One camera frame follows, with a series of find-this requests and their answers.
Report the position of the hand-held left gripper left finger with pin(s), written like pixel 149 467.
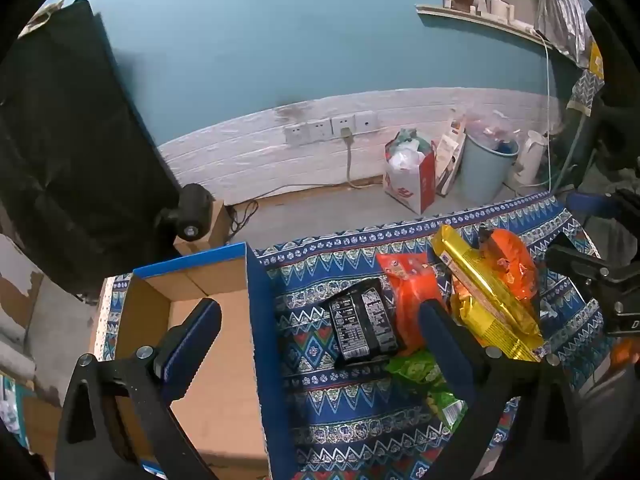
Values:
pixel 200 330

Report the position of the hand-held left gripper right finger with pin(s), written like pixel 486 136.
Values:
pixel 440 340

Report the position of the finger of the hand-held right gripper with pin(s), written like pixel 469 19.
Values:
pixel 575 262
pixel 590 205

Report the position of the green snack packet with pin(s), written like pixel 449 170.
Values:
pixel 417 367

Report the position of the red snack packet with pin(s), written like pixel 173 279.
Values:
pixel 410 290

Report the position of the orange snack packet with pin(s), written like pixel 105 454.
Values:
pixel 515 260

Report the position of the gold noodle packet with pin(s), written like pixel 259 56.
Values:
pixel 480 285

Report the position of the blue-rimmed cardboard box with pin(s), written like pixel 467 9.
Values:
pixel 220 410

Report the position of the black snack packet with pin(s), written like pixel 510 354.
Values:
pixel 357 322

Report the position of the white electric kettle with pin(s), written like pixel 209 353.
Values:
pixel 530 157

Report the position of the small brown cardboard box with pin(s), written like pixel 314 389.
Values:
pixel 217 220

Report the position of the light blue trash bin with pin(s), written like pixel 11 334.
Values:
pixel 480 175

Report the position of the grey patterned cloth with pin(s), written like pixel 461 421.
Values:
pixel 585 90

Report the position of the black round device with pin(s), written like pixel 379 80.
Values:
pixel 192 205

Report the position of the blue patterned tablecloth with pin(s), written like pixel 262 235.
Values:
pixel 325 395

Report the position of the red and white shopping bag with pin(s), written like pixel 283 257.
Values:
pixel 407 192

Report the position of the white and brown paper bag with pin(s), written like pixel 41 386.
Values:
pixel 446 155

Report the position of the silver foil sheet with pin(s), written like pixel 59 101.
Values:
pixel 565 10

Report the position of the white paper roll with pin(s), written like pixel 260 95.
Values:
pixel 501 8

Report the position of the black cloth cover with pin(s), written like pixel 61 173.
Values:
pixel 65 160

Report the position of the white wall socket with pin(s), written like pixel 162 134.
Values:
pixel 366 121
pixel 319 131
pixel 296 135
pixel 340 122

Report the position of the wall shelf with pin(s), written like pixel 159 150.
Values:
pixel 475 15

